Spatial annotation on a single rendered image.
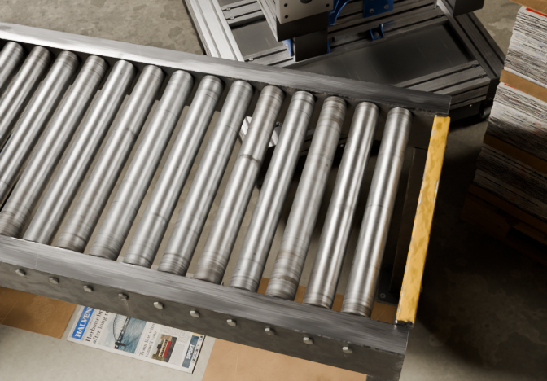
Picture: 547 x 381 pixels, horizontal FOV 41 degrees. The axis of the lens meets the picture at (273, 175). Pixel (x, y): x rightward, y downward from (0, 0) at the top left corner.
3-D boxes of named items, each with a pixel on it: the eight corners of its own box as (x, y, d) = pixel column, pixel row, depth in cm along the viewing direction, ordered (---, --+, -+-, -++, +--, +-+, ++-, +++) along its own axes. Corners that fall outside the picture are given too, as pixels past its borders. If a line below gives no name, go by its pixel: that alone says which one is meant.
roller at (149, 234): (227, 89, 155) (225, 72, 151) (148, 285, 130) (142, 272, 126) (205, 85, 156) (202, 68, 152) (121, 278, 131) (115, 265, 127)
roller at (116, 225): (198, 84, 157) (194, 67, 153) (114, 277, 131) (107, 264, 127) (176, 80, 158) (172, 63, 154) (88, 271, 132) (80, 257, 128)
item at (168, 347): (224, 281, 213) (223, 279, 213) (191, 374, 198) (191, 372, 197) (106, 254, 221) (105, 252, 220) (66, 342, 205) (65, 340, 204)
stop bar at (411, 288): (451, 123, 141) (452, 116, 139) (414, 330, 117) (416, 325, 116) (434, 120, 141) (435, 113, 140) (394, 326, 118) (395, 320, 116)
